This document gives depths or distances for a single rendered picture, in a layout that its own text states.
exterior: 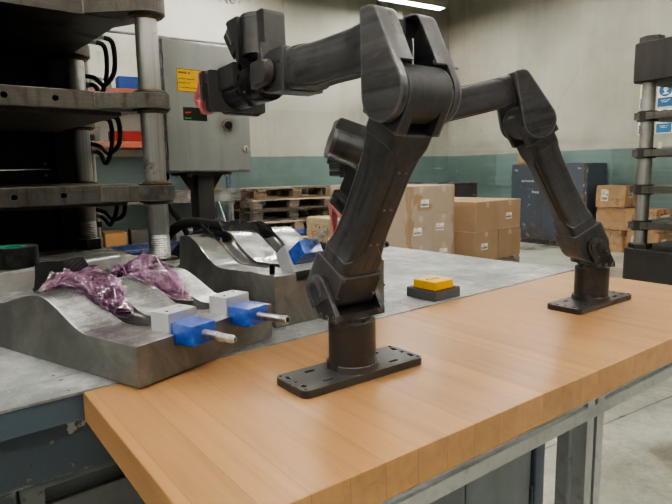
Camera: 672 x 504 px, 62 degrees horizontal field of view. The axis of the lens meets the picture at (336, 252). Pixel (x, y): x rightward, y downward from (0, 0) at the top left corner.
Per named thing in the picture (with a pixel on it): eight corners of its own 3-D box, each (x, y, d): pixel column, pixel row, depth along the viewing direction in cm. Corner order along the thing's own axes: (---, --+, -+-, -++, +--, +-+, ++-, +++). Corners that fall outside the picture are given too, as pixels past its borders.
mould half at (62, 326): (272, 336, 91) (270, 270, 90) (139, 389, 70) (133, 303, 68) (89, 302, 119) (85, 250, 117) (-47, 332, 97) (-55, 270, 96)
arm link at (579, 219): (587, 268, 105) (515, 113, 98) (566, 263, 112) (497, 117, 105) (614, 251, 106) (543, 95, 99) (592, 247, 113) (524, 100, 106)
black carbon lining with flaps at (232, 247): (341, 269, 112) (340, 222, 111) (274, 280, 102) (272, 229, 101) (251, 252, 139) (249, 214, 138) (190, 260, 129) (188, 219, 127)
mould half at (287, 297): (384, 303, 112) (384, 237, 111) (276, 328, 96) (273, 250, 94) (253, 272, 151) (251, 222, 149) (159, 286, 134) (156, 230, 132)
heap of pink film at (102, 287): (204, 297, 94) (202, 251, 93) (111, 322, 79) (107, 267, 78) (109, 283, 108) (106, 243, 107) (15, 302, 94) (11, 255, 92)
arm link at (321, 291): (304, 273, 73) (330, 279, 68) (357, 265, 78) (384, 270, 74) (306, 320, 74) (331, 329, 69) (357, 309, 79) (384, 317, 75)
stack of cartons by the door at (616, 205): (672, 254, 677) (676, 185, 665) (657, 257, 660) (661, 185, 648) (606, 247, 749) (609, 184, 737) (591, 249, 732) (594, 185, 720)
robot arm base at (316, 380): (272, 323, 70) (303, 335, 65) (390, 299, 82) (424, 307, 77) (274, 383, 72) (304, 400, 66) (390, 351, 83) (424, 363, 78)
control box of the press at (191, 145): (268, 470, 203) (252, 47, 182) (189, 502, 183) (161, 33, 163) (238, 447, 220) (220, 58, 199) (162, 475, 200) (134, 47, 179)
